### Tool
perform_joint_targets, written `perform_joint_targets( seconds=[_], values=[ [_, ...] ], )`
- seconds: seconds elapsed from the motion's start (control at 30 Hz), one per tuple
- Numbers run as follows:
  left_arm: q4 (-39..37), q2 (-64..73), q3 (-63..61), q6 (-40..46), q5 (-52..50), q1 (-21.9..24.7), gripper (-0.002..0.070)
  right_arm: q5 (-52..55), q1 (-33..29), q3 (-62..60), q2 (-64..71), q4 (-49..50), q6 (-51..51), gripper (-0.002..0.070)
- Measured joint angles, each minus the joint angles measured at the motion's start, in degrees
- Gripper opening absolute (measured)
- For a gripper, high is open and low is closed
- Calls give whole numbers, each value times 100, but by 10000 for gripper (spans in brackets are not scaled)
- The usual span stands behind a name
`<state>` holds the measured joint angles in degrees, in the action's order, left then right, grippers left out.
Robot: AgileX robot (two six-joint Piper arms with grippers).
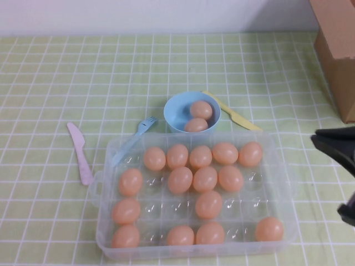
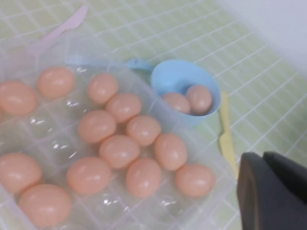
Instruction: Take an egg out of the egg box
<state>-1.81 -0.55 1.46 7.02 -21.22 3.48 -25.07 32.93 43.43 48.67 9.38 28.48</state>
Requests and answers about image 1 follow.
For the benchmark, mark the yellow plastic knife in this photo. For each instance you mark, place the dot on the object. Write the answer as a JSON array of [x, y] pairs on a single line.
[[241, 120]]

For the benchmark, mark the beige plastic egg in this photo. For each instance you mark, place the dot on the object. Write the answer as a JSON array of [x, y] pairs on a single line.
[[225, 153], [208, 205], [201, 110], [205, 179], [180, 180], [154, 158], [177, 156], [180, 235], [130, 182], [126, 211], [269, 229], [230, 178], [210, 233], [250, 153], [196, 126], [200, 156], [125, 236]]

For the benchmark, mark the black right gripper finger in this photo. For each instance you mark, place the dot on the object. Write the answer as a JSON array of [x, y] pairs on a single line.
[[335, 145]]

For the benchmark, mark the light blue plastic bowl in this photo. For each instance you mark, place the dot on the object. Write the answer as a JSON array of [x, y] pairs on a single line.
[[174, 113]]

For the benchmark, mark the green white grid tablecloth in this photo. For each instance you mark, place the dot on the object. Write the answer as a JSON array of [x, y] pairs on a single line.
[[83, 69]]

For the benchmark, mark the transparent plastic egg box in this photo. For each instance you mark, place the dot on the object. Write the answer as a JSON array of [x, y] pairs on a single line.
[[163, 209]]

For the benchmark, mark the brown cardboard box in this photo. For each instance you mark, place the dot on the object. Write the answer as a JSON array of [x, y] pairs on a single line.
[[338, 41]]

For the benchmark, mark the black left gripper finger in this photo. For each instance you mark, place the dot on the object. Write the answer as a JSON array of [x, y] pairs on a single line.
[[348, 214]]

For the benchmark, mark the pink plastic knife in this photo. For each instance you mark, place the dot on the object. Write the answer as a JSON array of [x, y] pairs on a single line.
[[80, 155]]

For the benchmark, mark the light blue plastic fork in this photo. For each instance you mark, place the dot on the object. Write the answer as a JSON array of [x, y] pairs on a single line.
[[144, 128]]

